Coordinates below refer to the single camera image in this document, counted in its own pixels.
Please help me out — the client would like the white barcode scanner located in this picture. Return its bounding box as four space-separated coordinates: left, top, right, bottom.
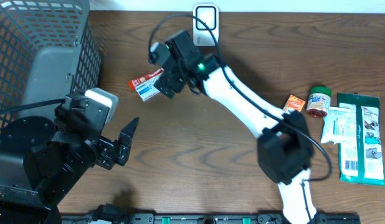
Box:
193 4 219 47

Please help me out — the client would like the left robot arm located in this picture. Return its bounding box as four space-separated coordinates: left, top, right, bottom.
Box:
0 93 139 223

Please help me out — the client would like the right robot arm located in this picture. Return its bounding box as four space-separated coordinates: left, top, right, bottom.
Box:
149 30 316 223

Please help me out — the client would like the black left camera cable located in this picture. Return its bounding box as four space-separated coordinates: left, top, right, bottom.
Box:
0 98 65 116

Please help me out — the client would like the green white wipes packet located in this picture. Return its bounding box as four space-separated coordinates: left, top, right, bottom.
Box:
337 93 385 186

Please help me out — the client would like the black camera cable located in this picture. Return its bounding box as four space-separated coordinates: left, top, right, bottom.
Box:
0 98 65 116
147 12 333 224

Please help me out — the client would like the orange small carton box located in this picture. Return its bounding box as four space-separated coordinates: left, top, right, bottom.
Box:
283 94 306 113

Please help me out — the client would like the red snack stick sachet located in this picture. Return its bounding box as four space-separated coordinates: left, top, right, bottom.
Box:
128 68 164 90

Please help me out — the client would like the black right camera cable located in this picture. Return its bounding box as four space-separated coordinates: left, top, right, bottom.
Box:
147 12 333 224

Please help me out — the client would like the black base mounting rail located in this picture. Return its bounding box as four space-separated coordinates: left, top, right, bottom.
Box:
60 203 362 224

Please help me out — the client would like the white Panadol medicine box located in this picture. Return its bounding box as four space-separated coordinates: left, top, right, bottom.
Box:
135 76 160 101

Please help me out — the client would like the grey plastic mesh basket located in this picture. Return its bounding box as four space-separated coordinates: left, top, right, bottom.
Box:
0 0 103 138

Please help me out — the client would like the teal white tissue pack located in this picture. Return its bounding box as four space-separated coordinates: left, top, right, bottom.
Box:
320 106 351 144

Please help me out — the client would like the green lid glass jar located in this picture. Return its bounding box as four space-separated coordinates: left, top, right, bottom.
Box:
306 86 332 118

